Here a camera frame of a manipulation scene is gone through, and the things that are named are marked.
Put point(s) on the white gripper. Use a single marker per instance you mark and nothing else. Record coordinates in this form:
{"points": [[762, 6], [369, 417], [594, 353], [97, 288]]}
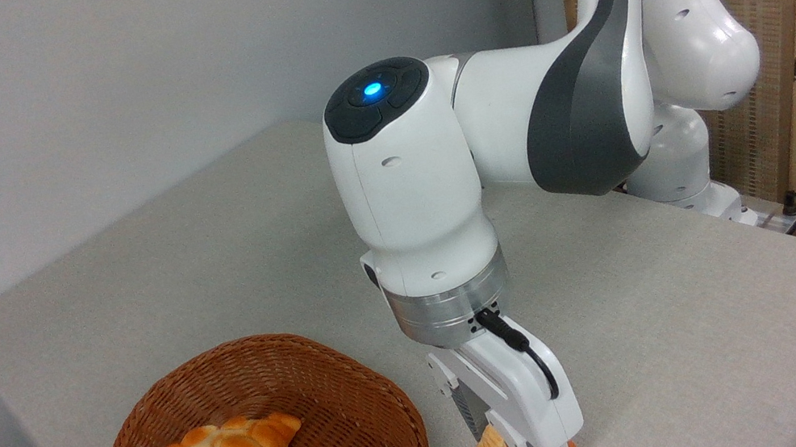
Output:
{"points": [[538, 412]]}

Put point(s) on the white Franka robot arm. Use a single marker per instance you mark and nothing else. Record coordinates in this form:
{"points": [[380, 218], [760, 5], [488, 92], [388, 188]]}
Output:
{"points": [[408, 189]]}

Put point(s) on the brown wicker basket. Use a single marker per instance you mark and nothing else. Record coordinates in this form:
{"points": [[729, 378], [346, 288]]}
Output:
{"points": [[338, 439]]}

